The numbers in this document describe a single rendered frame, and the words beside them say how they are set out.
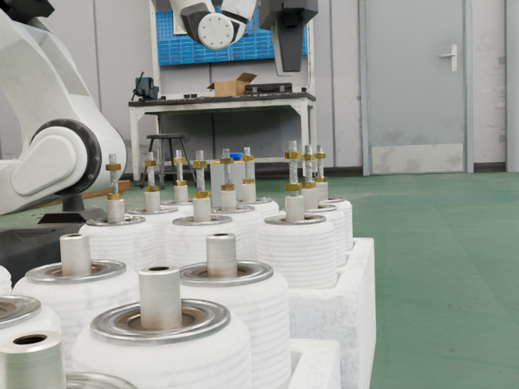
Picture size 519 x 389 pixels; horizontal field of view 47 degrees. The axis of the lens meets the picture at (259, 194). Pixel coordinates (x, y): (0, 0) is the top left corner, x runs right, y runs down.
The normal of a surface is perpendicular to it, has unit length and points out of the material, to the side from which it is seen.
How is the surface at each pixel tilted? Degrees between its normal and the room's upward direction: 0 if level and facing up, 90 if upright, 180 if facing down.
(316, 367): 0
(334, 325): 90
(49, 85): 90
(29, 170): 90
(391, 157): 90
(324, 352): 0
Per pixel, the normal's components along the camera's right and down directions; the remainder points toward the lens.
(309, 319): -0.23, 0.09
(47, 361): 0.77, 0.02
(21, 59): -0.03, 0.47
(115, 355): -0.27, -0.67
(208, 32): 0.08, 0.22
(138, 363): -0.08, -0.46
